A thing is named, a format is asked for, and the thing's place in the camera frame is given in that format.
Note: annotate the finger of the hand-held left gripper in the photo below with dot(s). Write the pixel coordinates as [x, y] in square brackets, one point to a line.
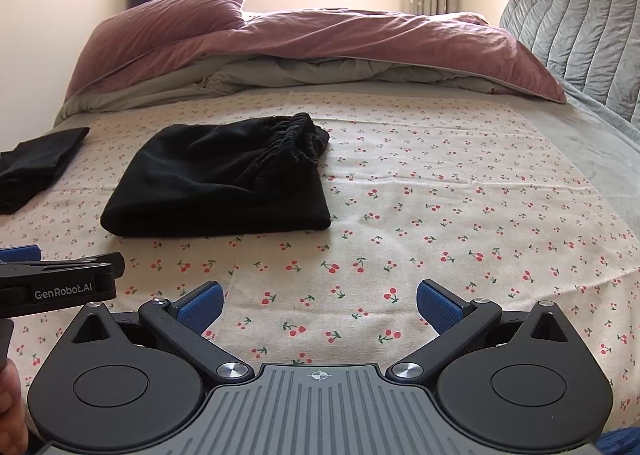
[20, 253]
[65, 269]

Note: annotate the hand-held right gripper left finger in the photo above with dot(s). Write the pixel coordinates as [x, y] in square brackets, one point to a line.
[200, 307]

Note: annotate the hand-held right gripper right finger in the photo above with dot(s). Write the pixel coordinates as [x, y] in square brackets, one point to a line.
[440, 307]

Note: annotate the black pants with elastic cuffs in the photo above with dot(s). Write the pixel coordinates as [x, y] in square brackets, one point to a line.
[215, 185]

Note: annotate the folded black pants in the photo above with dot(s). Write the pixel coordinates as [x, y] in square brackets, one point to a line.
[35, 160]

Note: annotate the person's left hand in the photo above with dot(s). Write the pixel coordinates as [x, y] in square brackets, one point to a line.
[11, 415]

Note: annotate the cherry print sheet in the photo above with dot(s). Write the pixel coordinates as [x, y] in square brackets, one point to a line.
[425, 235]

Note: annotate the person's blue clothing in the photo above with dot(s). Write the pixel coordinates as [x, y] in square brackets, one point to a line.
[617, 444]

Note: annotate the grey folded blanket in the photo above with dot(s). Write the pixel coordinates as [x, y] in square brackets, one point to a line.
[300, 72]

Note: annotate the pink pillow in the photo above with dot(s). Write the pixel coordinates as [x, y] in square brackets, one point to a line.
[165, 30]

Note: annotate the pink duvet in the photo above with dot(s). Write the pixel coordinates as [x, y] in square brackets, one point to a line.
[375, 40]

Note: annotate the grey quilted headboard cushion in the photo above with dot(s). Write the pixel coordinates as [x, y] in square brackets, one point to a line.
[575, 25]

